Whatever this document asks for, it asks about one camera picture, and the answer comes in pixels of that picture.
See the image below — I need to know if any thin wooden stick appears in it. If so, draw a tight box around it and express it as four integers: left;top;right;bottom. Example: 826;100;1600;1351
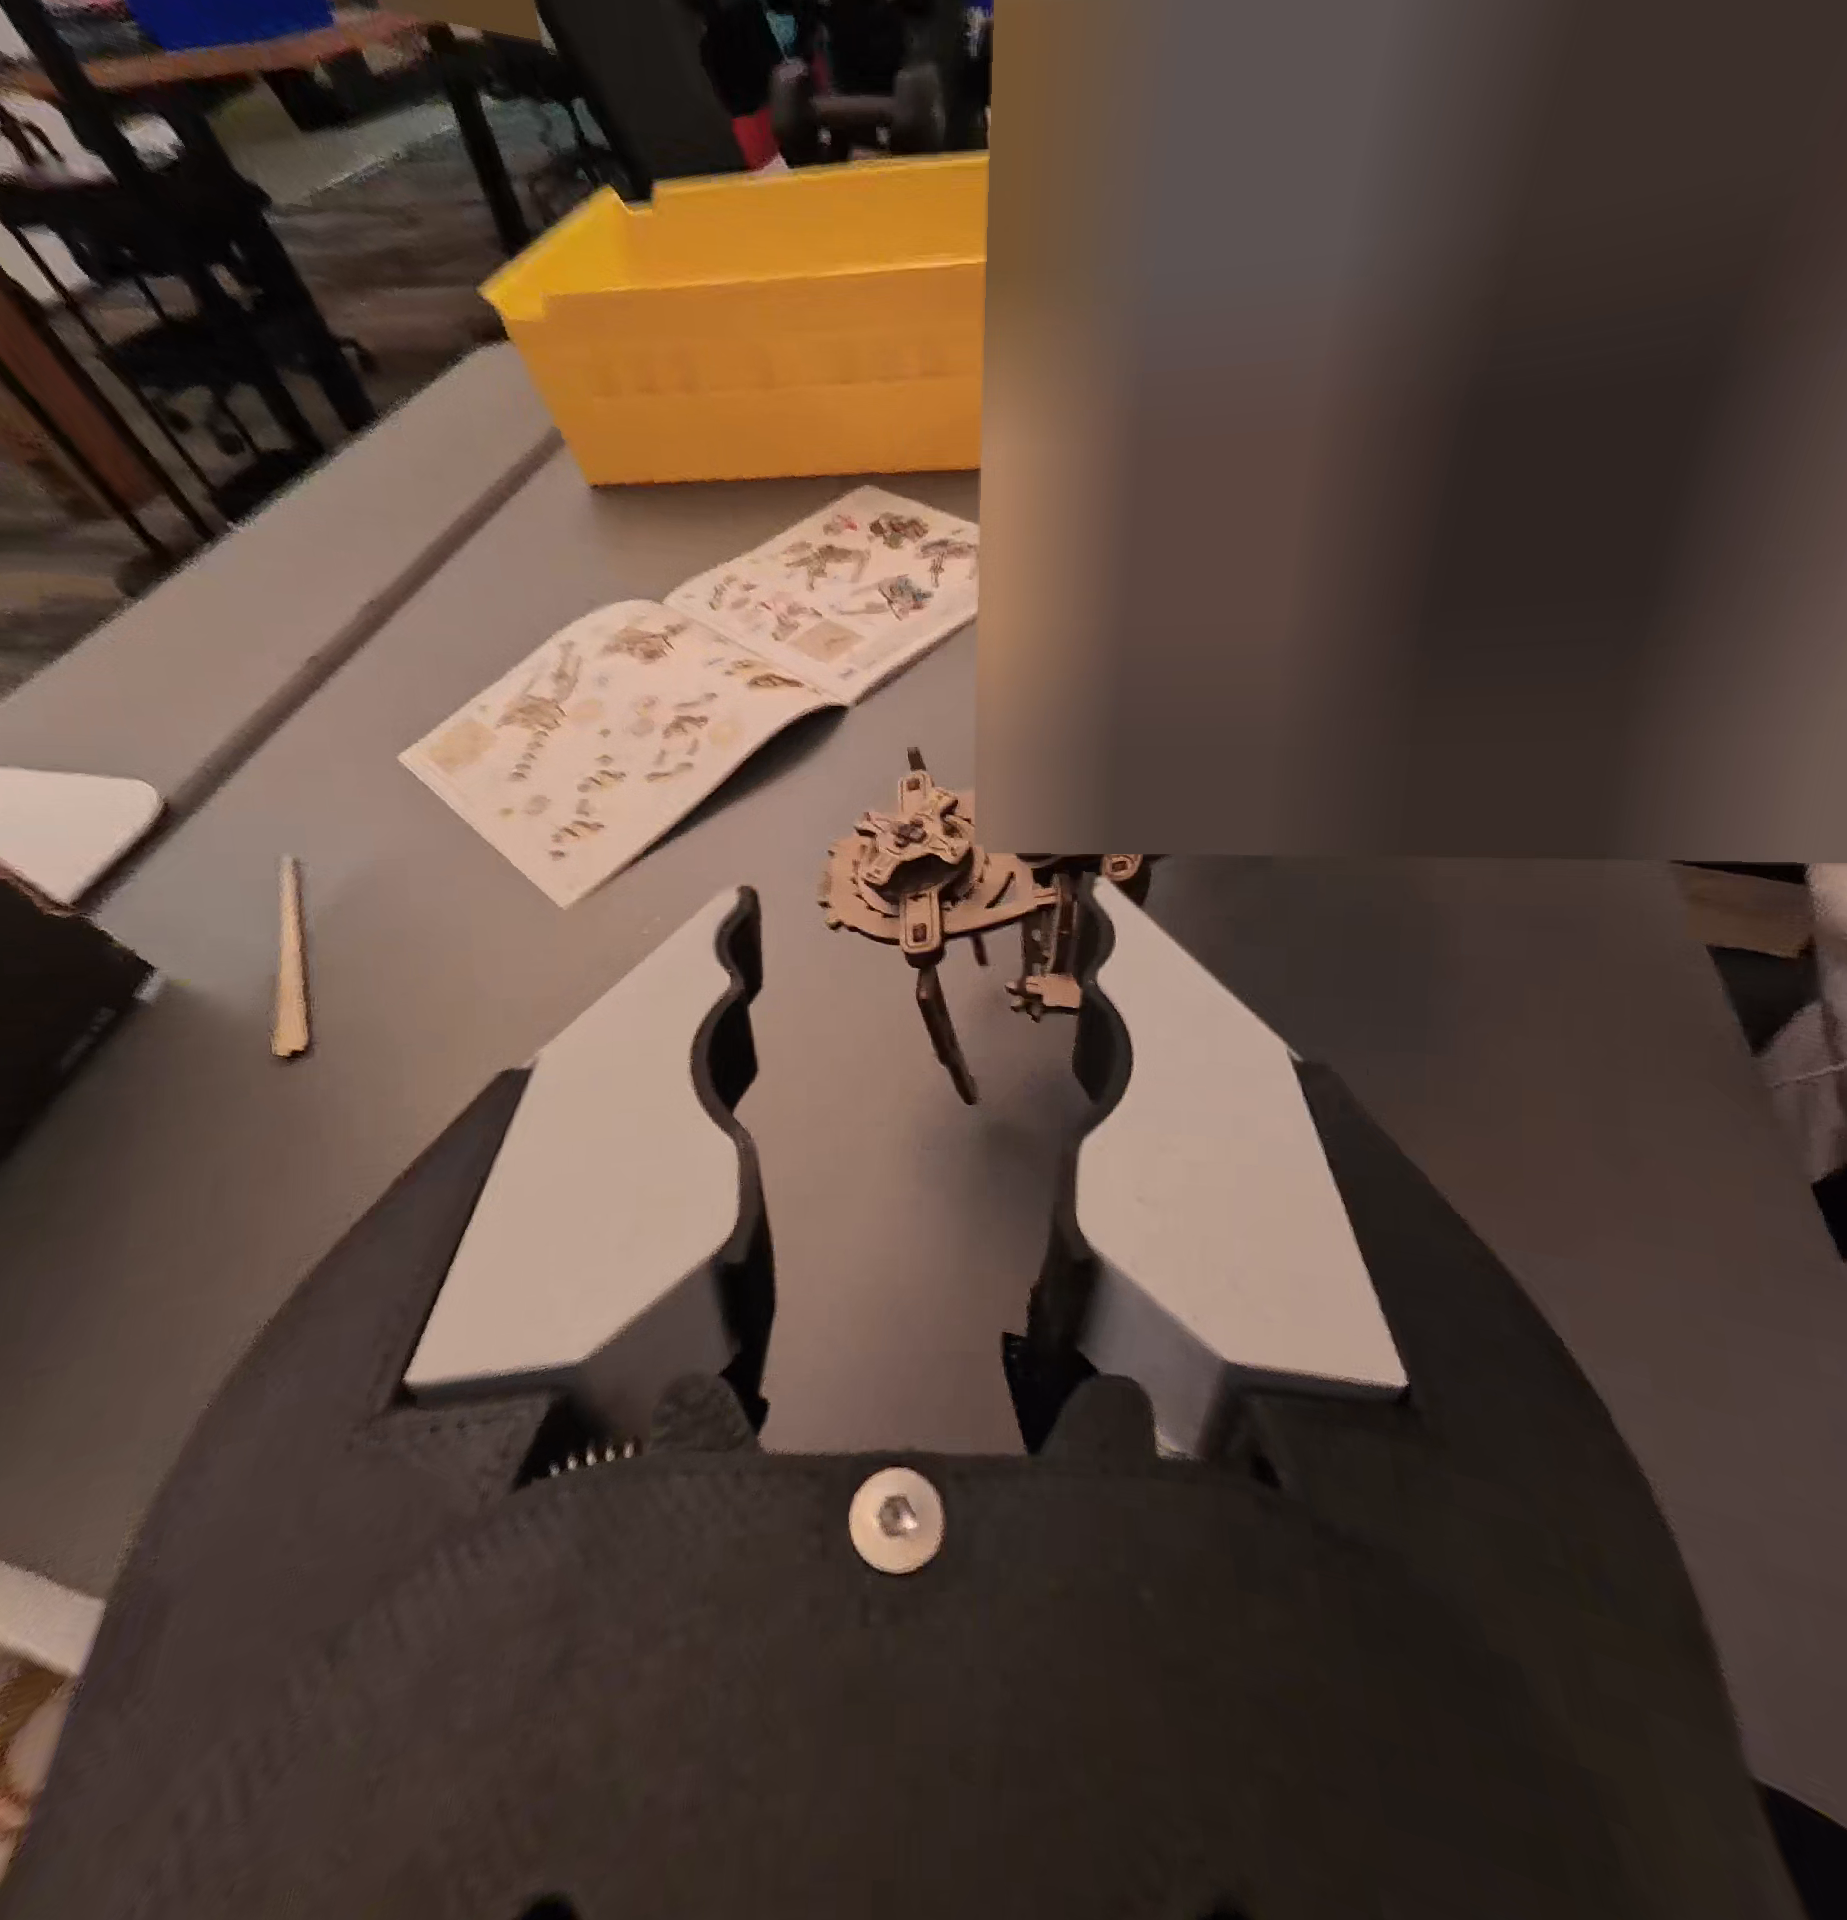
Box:
271;854;312;1062

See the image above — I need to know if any white printed sheet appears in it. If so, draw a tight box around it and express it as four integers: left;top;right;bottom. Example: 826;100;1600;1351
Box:
0;1544;107;1898

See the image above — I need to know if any wooden mechanical model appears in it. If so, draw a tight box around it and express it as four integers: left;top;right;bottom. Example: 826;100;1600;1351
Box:
818;746;1153;1110

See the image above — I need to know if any yellow plastic bin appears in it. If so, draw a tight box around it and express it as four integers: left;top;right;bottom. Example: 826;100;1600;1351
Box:
481;150;991;487

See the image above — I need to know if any open instruction booklet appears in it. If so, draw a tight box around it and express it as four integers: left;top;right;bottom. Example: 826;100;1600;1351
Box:
400;481;982;910

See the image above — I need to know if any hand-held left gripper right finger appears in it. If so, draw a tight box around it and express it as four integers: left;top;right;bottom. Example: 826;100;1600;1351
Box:
1011;878;1412;1461

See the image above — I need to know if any dark dumbbell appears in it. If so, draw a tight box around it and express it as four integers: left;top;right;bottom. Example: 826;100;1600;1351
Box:
768;57;991;168

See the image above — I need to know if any black metal chair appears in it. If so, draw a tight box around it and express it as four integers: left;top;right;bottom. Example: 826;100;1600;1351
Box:
0;0;381;560

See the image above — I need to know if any white rounded board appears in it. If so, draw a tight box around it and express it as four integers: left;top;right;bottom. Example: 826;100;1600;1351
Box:
0;766;165;904

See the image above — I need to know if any brown wooden table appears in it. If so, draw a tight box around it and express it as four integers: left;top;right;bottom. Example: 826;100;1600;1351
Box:
84;13;537;256

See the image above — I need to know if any black model kit box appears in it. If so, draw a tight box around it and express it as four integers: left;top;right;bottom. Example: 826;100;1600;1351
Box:
0;838;157;1201

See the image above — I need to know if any black chair back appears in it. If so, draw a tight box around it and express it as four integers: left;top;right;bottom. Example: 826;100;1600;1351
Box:
541;0;749;192

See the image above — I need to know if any blue plastic bin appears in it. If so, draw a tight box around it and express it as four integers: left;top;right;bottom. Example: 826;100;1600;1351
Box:
126;0;335;47

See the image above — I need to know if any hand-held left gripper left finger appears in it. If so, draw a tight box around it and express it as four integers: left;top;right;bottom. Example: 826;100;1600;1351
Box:
405;883;780;1430

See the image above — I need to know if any white cloth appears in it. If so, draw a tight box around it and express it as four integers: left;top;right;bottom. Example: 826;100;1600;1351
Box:
1755;862;1847;1260

